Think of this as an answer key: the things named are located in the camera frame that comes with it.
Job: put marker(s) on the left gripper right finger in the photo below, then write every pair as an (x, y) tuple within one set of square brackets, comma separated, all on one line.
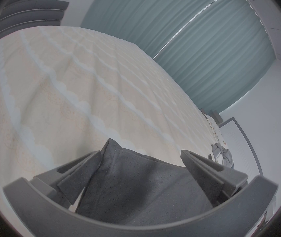
[(209, 176)]

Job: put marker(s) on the grey bedside table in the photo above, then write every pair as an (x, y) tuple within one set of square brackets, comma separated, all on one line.
[(215, 115)]

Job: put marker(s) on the white printed pillow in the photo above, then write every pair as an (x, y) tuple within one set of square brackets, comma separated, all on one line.
[(215, 129)]

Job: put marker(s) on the blue-green curtain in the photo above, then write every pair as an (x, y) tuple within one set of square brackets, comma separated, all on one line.
[(143, 16), (224, 58)]

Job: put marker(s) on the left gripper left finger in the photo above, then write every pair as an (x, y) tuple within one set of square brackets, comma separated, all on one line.
[(73, 174)]

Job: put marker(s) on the bed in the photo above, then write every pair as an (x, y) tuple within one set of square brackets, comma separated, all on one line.
[(81, 88)]

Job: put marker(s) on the pile of clothes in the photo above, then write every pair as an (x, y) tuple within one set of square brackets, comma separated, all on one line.
[(223, 157)]

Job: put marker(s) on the black T-shirt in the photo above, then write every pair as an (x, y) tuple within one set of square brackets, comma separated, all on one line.
[(140, 186)]

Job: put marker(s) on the black chest of drawers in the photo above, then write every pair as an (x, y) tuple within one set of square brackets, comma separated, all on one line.
[(31, 11)]

